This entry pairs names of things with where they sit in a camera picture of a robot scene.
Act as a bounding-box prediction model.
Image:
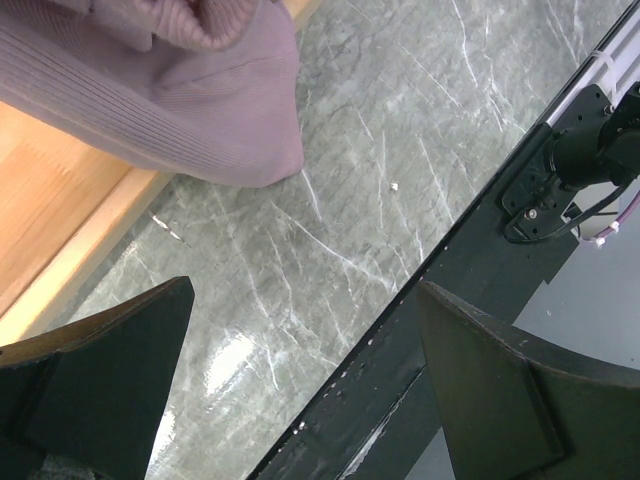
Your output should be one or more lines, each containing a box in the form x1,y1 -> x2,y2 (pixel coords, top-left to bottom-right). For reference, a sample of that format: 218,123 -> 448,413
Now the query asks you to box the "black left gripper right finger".
418,282 -> 639,479

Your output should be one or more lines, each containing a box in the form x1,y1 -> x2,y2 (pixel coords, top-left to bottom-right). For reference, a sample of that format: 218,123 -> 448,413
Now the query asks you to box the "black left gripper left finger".
1,277 -> 195,479

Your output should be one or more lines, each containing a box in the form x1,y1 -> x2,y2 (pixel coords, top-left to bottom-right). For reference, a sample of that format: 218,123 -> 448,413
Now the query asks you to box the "pale pink tank top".
1,1 -> 304,188

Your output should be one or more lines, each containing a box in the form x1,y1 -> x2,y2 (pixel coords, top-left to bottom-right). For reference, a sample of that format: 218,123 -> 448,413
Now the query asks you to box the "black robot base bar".
244,84 -> 616,480

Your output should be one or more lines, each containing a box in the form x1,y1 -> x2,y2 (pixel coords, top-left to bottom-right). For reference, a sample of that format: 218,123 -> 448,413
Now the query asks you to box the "wooden clothes rack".
1,1 -> 314,339

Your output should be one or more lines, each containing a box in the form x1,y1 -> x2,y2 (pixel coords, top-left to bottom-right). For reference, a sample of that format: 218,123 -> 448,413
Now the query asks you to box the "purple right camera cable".
582,192 -> 640,249

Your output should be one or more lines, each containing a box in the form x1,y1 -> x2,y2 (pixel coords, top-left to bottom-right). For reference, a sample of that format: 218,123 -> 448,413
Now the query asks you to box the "aluminium rail frame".
541,1 -> 639,126

